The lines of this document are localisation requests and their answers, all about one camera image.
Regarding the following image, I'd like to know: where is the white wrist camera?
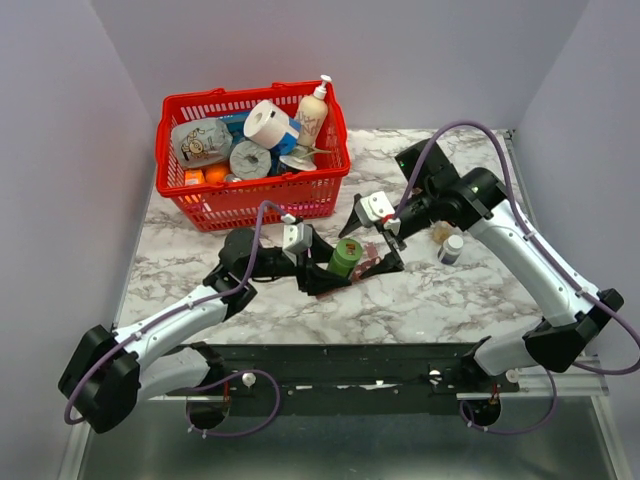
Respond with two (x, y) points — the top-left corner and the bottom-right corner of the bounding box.
(362, 191), (397, 228)
(282, 223), (312, 255)

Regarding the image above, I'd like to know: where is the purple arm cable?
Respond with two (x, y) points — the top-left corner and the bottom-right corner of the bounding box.
(382, 119), (640, 437)
(63, 200), (301, 439)

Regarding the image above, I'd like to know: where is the red weekly pill organizer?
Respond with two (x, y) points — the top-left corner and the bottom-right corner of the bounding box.
(315, 244), (384, 301)

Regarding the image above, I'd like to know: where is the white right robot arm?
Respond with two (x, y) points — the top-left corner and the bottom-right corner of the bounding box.
(339, 140), (624, 392)

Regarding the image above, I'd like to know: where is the grey printed package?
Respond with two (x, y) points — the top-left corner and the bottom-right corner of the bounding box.
(171, 118), (233, 170)

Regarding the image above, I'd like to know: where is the small white pill bottle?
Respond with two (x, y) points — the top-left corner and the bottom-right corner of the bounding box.
(437, 235), (464, 265)

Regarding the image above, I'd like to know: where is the orange small box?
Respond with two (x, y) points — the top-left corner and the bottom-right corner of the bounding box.
(184, 169), (206, 186)

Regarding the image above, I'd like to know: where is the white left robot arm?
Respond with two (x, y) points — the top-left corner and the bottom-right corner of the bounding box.
(58, 223), (351, 433)

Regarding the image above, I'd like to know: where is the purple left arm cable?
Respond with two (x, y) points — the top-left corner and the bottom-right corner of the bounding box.
(63, 200), (301, 439)

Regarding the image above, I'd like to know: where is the clear glass capsule jar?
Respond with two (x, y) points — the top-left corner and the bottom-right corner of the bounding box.
(431, 222), (454, 245)

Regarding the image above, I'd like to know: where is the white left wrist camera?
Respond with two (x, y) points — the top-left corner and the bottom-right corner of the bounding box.
(282, 223), (312, 255)

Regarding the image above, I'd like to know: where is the grey toilet paper roll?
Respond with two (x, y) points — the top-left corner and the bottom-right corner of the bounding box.
(229, 140), (272, 180)

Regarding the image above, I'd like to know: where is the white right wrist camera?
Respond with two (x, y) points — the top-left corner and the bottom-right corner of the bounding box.
(362, 191), (397, 228)

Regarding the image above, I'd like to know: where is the green bottle cap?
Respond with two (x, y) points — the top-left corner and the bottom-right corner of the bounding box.
(335, 238), (363, 265)

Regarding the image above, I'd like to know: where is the cream pump lotion bottle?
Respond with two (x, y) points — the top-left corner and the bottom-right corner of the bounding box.
(295, 75), (332, 147)

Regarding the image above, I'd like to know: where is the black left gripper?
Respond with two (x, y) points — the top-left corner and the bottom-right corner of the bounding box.
(244, 226), (352, 297)

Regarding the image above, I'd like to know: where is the blue box in basket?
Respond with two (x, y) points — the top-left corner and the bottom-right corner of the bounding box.
(221, 111), (300, 176)

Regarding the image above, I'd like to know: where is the green pill bottle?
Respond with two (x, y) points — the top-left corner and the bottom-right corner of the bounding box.
(327, 238), (363, 279)

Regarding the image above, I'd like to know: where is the white toilet paper roll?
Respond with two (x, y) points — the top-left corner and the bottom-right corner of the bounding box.
(243, 100), (290, 149)

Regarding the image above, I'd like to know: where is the red plastic shopping basket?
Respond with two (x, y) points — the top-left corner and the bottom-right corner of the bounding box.
(155, 75), (351, 232)

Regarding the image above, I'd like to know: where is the orange fruit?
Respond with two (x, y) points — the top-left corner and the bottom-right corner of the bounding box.
(204, 163), (231, 184)

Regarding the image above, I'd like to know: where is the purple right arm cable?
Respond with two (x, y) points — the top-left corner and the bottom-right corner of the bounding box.
(382, 119), (640, 437)

